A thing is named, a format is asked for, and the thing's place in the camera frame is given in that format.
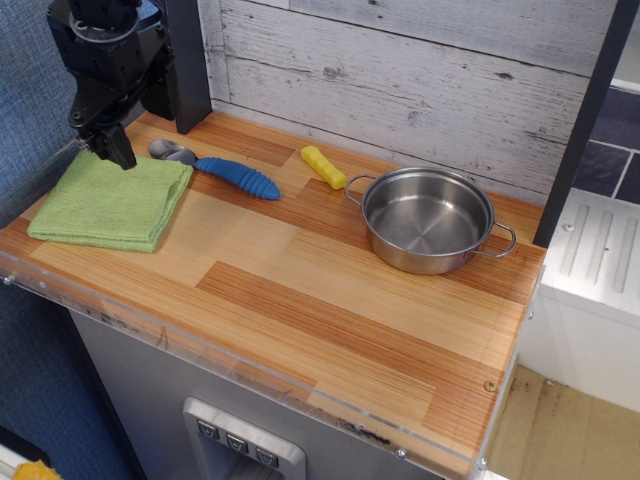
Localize white ribbed cabinet top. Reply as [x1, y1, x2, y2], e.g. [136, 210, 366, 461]
[540, 188, 639, 327]

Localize yellow plastic corn piece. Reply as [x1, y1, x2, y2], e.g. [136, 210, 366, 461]
[300, 146, 347, 190]

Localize yellow object bottom left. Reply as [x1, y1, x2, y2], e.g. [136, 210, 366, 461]
[11, 462, 62, 480]

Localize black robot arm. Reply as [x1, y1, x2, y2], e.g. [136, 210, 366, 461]
[47, 0, 177, 170]

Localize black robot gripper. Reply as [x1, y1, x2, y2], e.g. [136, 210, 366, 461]
[46, 1, 176, 170]

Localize green cloth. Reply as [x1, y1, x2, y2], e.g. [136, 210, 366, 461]
[27, 151, 193, 253]

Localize dark left shelf post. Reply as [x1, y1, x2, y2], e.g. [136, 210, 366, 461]
[161, 0, 212, 134]

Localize blue handled metal spoon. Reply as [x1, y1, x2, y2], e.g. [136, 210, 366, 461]
[148, 139, 281, 200]

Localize dark right shelf post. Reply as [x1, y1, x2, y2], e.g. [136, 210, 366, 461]
[533, 0, 639, 248]

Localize dark shelf post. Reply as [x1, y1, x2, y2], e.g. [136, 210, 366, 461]
[161, 0, 212, 134]
[533, 0, 639, 248]

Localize stainless steel pot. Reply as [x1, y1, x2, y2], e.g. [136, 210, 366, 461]
[344, 167, 517, 275]

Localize silver dispenser button panel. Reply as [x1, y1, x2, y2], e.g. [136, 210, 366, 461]
[182, 397, 307, 479]

